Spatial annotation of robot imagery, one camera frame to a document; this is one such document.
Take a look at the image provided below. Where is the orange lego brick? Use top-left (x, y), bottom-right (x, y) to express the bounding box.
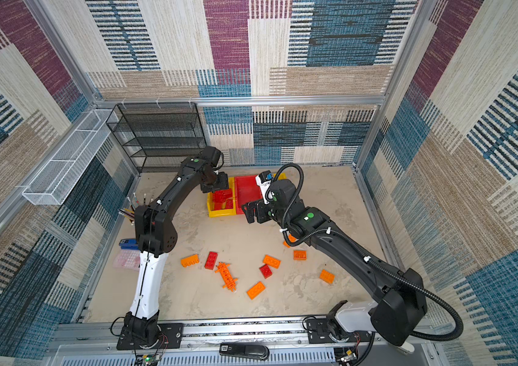
top-left (293, 250), bottom-right (307, 261)
top-left (247, 282), bottom-right (266, 300)
top-left (283, 233), bottom-right (296, 248)
top-left (319, 269), bottom-right (335, 285)
top-left (180, 254), bottom-right (199, 268)
top-left (263, 255), bottom-right (281, 269)

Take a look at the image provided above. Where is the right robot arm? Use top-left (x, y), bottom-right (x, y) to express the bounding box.
top-left (241, 163), bottom-right (464, 346)

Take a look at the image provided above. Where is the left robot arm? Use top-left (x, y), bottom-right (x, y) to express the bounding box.
top-left (116, 146), bottom-right (228, 352)

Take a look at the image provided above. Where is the red plastic bin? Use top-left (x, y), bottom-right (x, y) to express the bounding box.
top-left (234, 175), bottom-right (263, 215)

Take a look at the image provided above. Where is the left yellow plastic bin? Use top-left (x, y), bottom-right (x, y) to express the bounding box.
top-left (206, 178), bottom-right (236, 218)

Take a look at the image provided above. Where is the yellow plastic bin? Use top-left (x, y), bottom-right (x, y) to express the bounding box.
top-left (206, 178), bottom-right (236, 218)
top-left (273, 172), bottom-right (287, 180)

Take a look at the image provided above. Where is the right yellow plastic bin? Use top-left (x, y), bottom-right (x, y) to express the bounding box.
top-left (273, 172), bottom-right (287, 180)

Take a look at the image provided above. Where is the red metal pencil cup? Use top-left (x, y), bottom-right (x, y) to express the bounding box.
top-left (118, 193), bottom-right (148, 225)

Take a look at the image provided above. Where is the blue stapler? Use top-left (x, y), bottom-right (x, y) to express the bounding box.
top-left (119, 239), bottom-right (139, 251)

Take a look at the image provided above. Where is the pink calculator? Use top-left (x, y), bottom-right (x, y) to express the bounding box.
top-left (113, 249), bottom-right (141, 271)

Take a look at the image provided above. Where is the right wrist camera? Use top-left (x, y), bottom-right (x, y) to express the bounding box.
top-left (256, 170), bottom-right (273, 204)

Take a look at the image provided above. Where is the black wire mesh shelf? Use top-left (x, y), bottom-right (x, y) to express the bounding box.
top-left (106, 102), bottom-right (207, 173)

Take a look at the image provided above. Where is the black remote on rail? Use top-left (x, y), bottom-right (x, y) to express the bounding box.
top-left (219, 343), bottom-right (270, 361)

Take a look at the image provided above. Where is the white wire wall basket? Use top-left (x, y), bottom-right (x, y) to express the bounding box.
top-left (22, 109), bottom-right (111, 206)

